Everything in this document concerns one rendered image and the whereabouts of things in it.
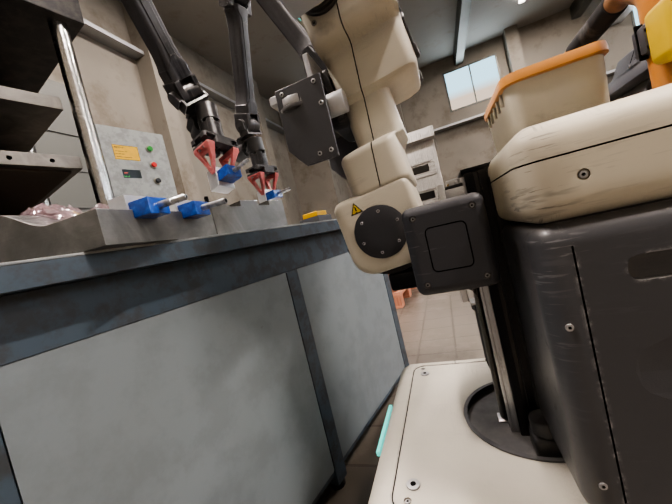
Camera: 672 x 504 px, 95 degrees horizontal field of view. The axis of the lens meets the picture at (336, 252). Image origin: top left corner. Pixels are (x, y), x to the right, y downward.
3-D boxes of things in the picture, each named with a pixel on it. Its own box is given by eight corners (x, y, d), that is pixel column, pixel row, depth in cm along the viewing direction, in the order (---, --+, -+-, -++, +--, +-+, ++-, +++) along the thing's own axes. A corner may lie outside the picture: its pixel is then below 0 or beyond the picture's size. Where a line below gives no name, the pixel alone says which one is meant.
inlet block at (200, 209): (236, 214, 63) (229, 188, 63) (221, 213, 58) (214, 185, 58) (184, 229, 66) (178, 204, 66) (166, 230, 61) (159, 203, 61)
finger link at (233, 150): (207, 179, 80) (199, 147, 82) (230, 184, 86) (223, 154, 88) (222, 167, 77) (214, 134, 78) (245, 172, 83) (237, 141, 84)
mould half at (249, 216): (288, 227, 96) (278, 185, 95) (218, 237, 74) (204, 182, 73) (195, 255, 123) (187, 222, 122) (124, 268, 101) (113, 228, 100)
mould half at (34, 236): (217, 236, 69) (205, 188, 69) (105, 245, 44) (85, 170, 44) (61, 278, 83) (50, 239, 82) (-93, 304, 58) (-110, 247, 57)
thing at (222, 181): (258, 171, 76) (253, 152, 77) (242, 167, 72) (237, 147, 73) (227, 194, 83) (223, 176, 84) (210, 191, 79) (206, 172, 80)
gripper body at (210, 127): (191, 149, 79) (185, 124, 81) (225, 158, 88) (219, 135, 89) (205, 135, 76) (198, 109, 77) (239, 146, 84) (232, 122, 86)
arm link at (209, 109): (195, 95, 80) (218, 99, 83) (191, 113, 86) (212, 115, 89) (201, 118, 79) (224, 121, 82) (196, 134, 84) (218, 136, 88)
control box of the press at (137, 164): (236, 404, 164) (165, 132, 158) (183, 443, 139) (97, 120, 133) (211, 401, 176) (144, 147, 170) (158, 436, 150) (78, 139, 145)
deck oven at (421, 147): (367, 269, 609) (340, 156, 600) (381, 259, 734) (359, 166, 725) (460, 251, 545) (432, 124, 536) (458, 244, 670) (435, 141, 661)
